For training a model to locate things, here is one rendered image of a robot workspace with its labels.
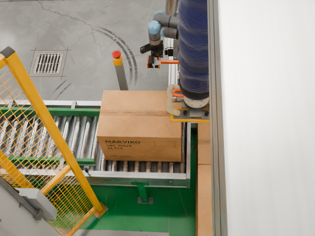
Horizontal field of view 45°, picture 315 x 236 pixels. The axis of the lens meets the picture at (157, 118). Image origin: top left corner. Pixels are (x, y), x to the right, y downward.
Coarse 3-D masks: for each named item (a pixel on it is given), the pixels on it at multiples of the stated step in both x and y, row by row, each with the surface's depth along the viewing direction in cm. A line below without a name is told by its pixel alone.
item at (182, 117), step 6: (174, 108) 253; (180, 108) 253; (180, 114) 250; (186, 114) 248; (204, 114) 248; (174, 120) 248; (180, 120) 248; (186, 120) 248; (192, 120) 247; (198, 120) 247; (204, 120) 247
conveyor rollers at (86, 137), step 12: (24, 120) 325; (60, 120) 325; (96, 120) 322; (0, 132) 320; (12, 132) 318; (24, 132) 318; (84, 132) 315; (96, 132) 314; (12, 144) 314; (72, 144) 309; (84, 144) 309; (96, 144) 308; (36, 156) 306; (48, 156) 304; (60, 156) 304; (84, 156) 304; (96, 156) 304; (24, 168) 300; (36, 168) 300; (48, 168) 300; (168, 168) 294; (180, 168) 293
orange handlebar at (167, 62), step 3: (162, 60) 260; (165, 60) 260; (168, 60) 259; (171, 60) 259; (174, 60) 259; (177, 60) 259; (162, 63) 260; (165, 63) 260; (168, 63) 260; (171, 63) 260; (174, 63) 259; (177, 63) 259; (174, 90) 246; (177, 90) 246; (174, 93) 245; (177, 96) 244; (180, 96) 244; (183, 96) 244
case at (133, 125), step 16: (112, 96) 283; (128, 96) 282; (144, 96) 282; (160, 96) 281; (112, 112) 276; (128, 112) 275; (144, 112) 274; (160, 112) 273; (112, 128) 269; (128, 128) 268; (144, 128) 267; (160, 128) 266; (176, 128) 266; (112, 144) 276; (128, 144) 274; (144, 144) 273; (160, 144) 272; (176, 144) 271; (128, 160) 298; (144, 160) 296; (160, 160) 295; (176, 160) 294
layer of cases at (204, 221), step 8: (200, 128) 311; (208, 128) 311; (200, 136) 307; (208, 136) 307; (200, 144) 304; (208, 144) 303; (200, 152) 300; (208, 152) 299; (200, 160) 296; (208, 160) 296; (200, 168) 293; (208, 168) 292; (200, 176) 289; (208, 176) 289; (200, 184) 286; (208, 184) 285; (200, 192) 282; (208, 192) 282; (200, 200) 279; (208, 200) 279; (200, 208) 276; (208, 208) 276; (200, 216) 273; (208, 216) 273; (200, 224) 270; (208, 224) 270; (200, 232) 267; (208, 232) 267
